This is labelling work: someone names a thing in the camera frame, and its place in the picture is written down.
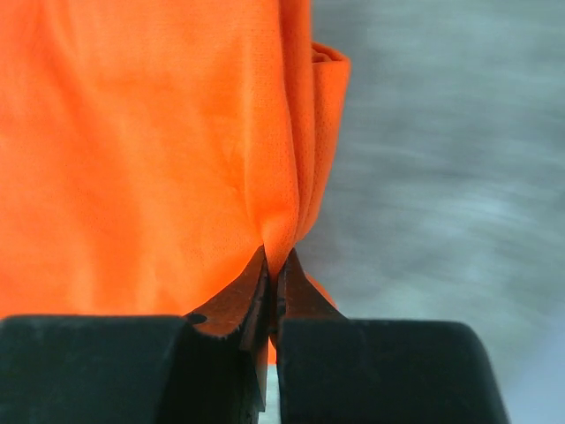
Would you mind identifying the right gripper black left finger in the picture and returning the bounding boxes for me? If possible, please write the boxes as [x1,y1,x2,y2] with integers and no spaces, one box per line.
[185,246,269,340]

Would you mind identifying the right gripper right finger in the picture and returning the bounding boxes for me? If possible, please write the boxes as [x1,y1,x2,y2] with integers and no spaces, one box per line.
[275,249,346,331]

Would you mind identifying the orange t-shirt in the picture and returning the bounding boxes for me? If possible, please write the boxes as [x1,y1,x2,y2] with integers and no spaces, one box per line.
[0,0,353,366]

